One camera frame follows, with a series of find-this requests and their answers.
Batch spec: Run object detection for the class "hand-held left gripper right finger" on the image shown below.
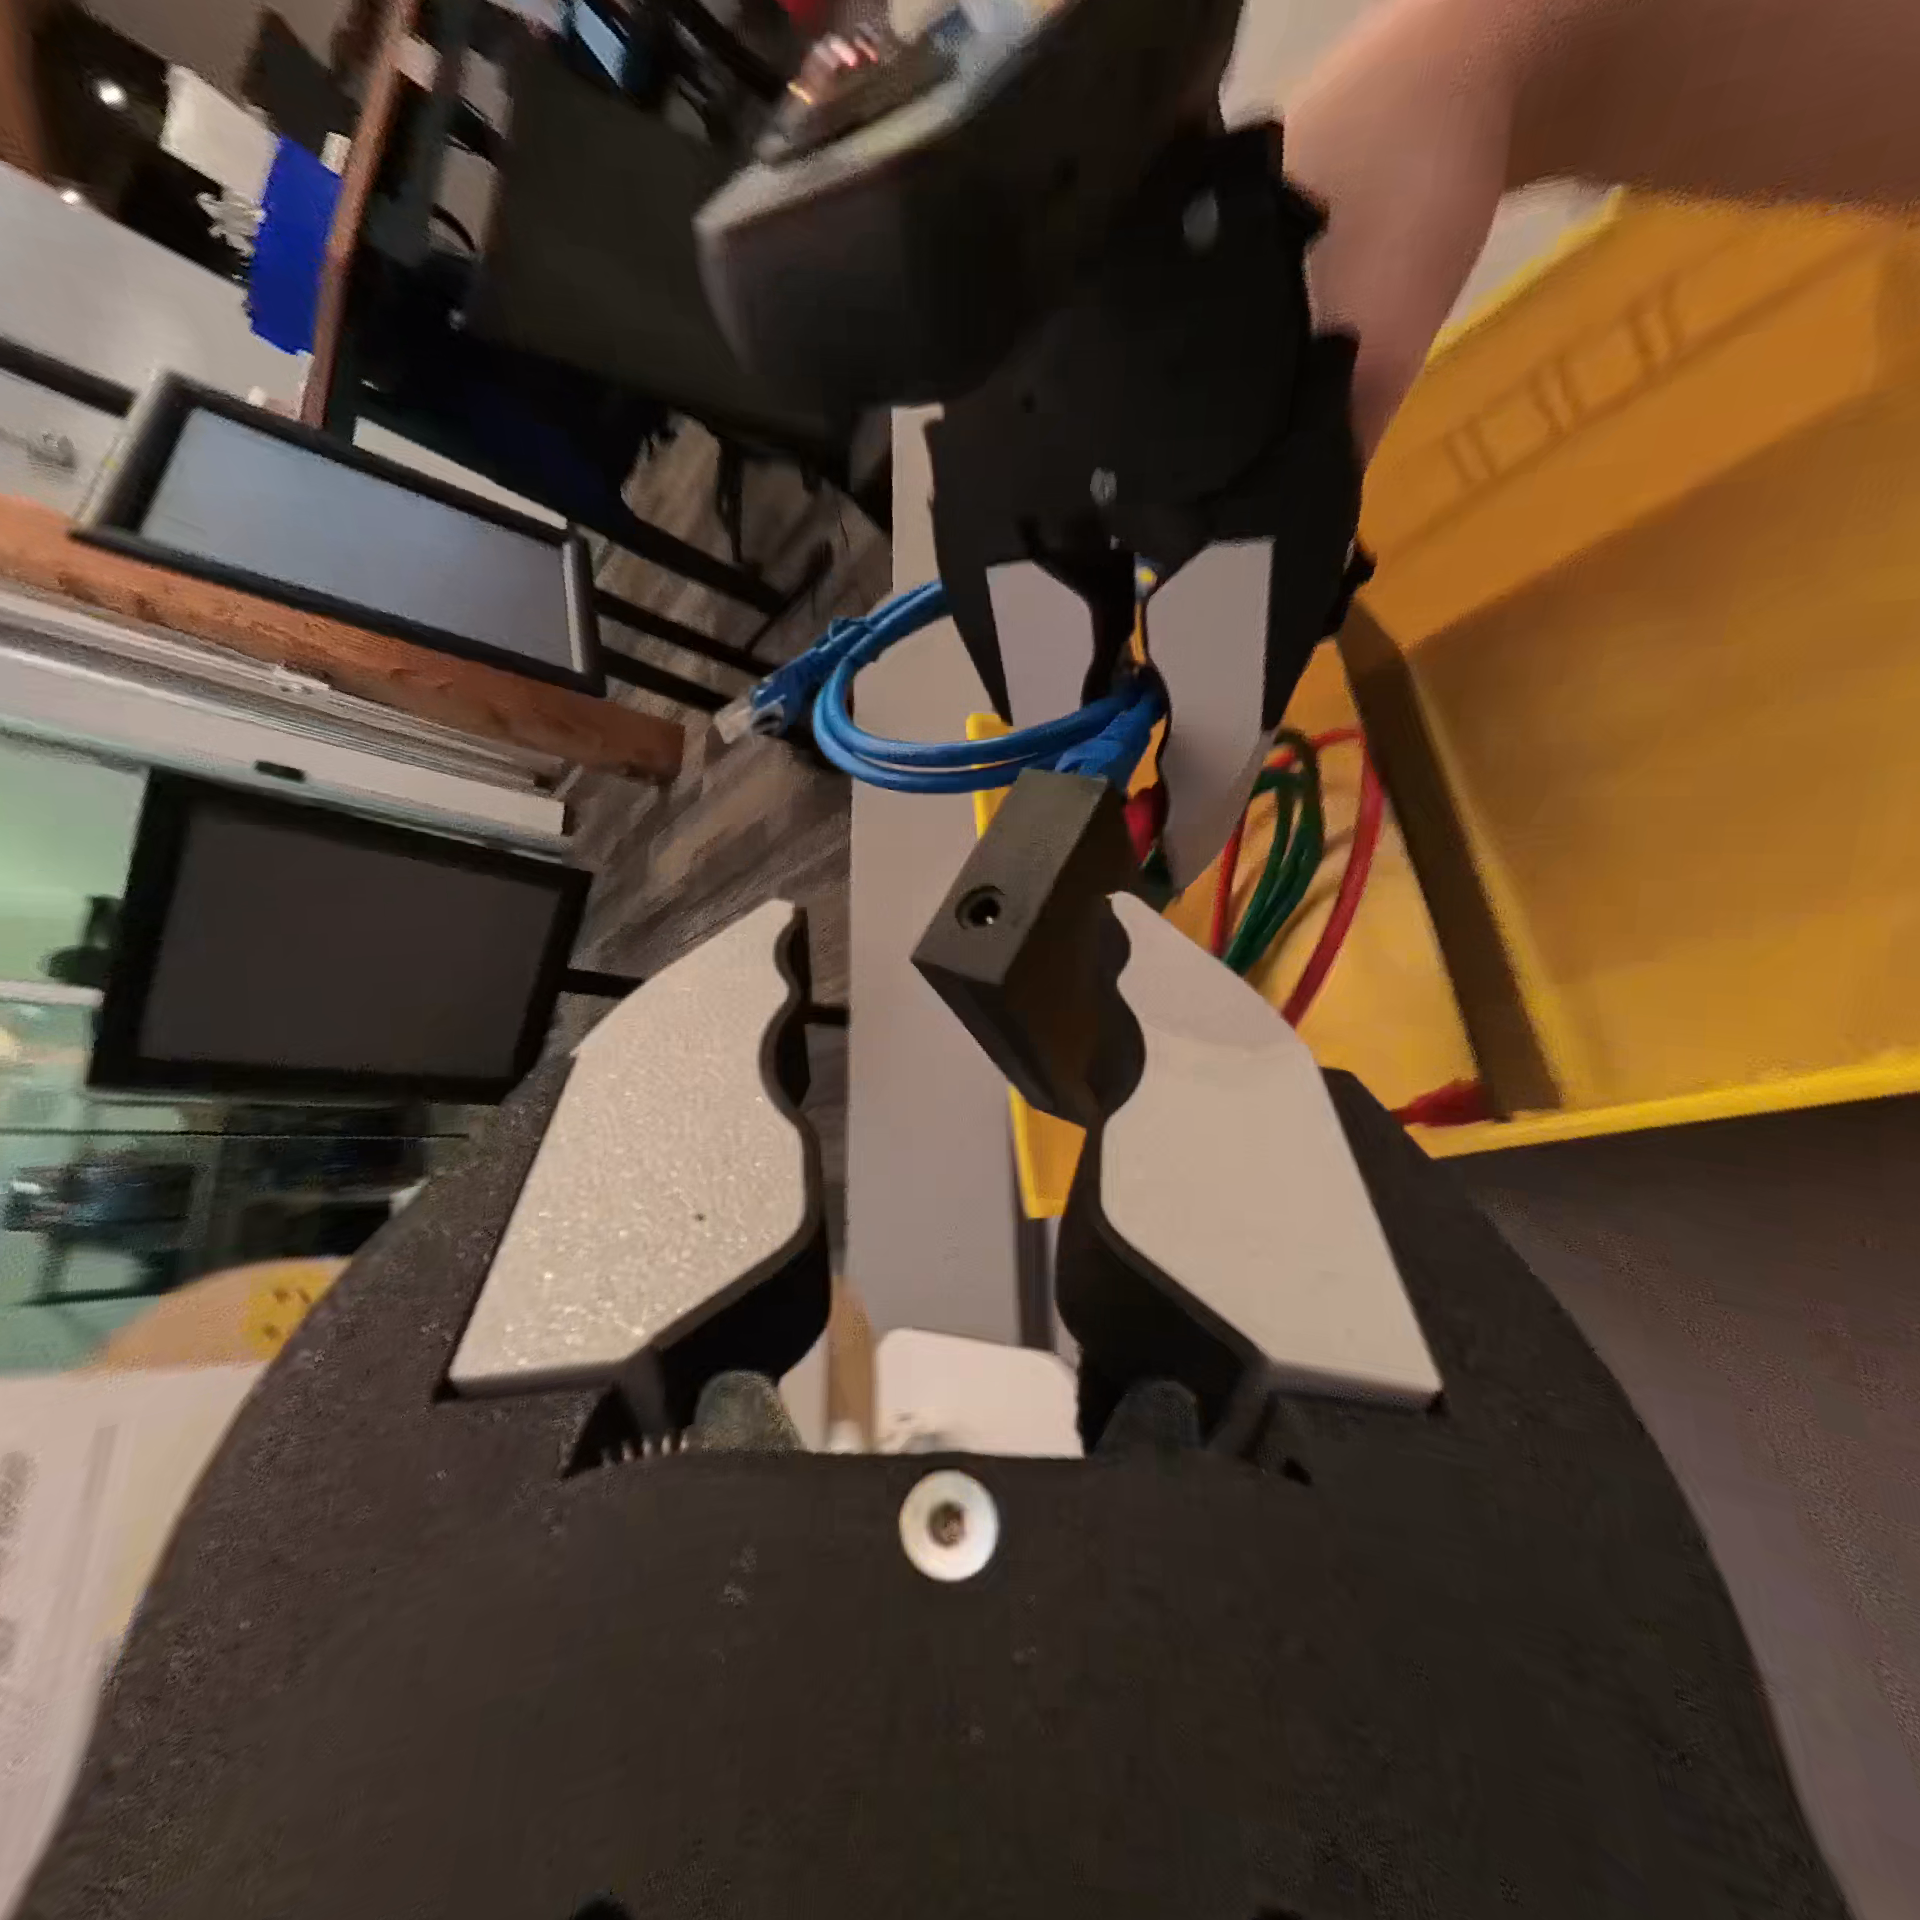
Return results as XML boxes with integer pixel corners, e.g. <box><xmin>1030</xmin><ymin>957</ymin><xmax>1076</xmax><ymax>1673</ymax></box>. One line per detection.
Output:
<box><xmin>1056</xmin><ymin>897</ymin><xmax>1444</xmax><ymax>1434</ymax></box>

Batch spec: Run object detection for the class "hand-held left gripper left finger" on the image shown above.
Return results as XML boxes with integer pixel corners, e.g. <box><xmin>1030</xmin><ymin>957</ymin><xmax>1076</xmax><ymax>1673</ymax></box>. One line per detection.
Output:
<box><xmin>447</xmin><ymin>900</ymin><xmax>832</xmax><ymax>1427</ymax></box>

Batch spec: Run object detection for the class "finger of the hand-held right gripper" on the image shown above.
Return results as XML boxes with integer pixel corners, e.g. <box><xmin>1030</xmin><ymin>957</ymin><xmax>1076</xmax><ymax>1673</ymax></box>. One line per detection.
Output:
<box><xmin>997</xmin><ymin>558</ymin><xmax>1143</xmax><ymax>746</ymax></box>
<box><xmin>1148</xmin><ymin>540</ymin><xmax>1279</xmax><ymax>890</ymax></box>

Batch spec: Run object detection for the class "blue ethernet cable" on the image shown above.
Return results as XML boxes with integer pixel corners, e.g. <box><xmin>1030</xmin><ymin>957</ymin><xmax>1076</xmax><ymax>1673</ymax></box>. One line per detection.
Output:
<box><xmin>713</xmin><ymin>576</ymin><xmax>1174</xmax><ymax>797</ymax></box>

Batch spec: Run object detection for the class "green ethernet cable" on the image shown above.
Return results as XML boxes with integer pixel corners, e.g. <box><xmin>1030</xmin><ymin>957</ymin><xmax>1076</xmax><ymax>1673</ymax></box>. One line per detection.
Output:
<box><xmin>1222</xmin><ymin>732</ymin><xmax>1325</xmax><ymax>980</ymax></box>

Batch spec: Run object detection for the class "red ethernet cable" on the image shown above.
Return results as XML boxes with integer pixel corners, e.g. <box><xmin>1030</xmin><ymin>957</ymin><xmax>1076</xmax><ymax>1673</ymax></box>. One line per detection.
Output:
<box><xmin>1121</xmin><ymin>728</ymin><xmax>1501</xmax><ymax>1129</ymax></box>

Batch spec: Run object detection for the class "black ethernet switch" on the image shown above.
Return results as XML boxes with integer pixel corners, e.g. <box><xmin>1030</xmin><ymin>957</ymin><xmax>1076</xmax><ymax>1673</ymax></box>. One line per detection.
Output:
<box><xmin>912</xmin><ymin>768</ymin><xmax>1150</xmax><ymax>1129</ymax></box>

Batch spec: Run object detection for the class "yellow plastic bin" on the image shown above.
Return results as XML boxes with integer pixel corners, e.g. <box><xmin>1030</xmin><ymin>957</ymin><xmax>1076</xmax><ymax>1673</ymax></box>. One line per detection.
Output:
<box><xmin>967</xmin><ymin>188</ymin><xmax>1920</xmax><ymax>1225</ymax></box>

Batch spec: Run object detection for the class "person's right forearm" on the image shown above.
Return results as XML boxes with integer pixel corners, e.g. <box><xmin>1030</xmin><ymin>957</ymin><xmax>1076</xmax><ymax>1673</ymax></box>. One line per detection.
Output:
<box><xmin>1281</xmin><ymin>0</ymin><xmax>1920</xmax><ymax>459</ymax></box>

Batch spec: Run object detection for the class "black framed sign stand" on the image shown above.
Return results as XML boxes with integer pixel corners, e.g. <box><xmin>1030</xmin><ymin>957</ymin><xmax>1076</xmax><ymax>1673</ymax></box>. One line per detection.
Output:
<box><xmin>71</xmin><ymin>373</ymin><xmax>608</xmax><ymax>699</ymax></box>
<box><xmin>87</xmin><ymin>768</ymin><xmax>848</xmax><ymax>1106</ymax></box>

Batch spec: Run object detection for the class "black mesh chair back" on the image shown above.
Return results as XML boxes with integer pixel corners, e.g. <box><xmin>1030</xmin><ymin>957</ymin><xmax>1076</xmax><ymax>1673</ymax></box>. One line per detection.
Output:
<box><xmin>451</xmin><ymin>29</ymin><xmax>903</xmax><ymax>452</ymax></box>

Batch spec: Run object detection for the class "wooden column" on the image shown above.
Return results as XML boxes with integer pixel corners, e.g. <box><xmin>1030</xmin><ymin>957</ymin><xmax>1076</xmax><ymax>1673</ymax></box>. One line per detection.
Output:
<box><xmin>0</xmin><ymin>497</ymin><xmax>687</xmax><ymax>785</ymax></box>

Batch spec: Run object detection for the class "printed instruction poster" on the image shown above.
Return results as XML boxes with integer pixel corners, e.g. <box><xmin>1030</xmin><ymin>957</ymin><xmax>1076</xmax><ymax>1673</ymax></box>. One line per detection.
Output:
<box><xmin>0</xmin><ymin>1358</ymin><xmax>279</xmax><ymax>1900</ymax></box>

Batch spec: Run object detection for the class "wooden desk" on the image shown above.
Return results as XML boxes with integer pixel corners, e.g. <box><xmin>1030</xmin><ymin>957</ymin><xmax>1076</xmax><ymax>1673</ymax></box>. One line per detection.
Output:
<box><xmin>299</xmin><ymin>0</ymin><xmax>437</xmax><ymax>436</ymax></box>

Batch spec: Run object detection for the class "blue plastic bin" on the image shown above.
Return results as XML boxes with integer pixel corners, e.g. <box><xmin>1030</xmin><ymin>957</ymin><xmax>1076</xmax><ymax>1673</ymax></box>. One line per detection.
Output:
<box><xmin>245</xmin><ymin>132</ymin><xmax>350</xmax><ymax>360</ymax></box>

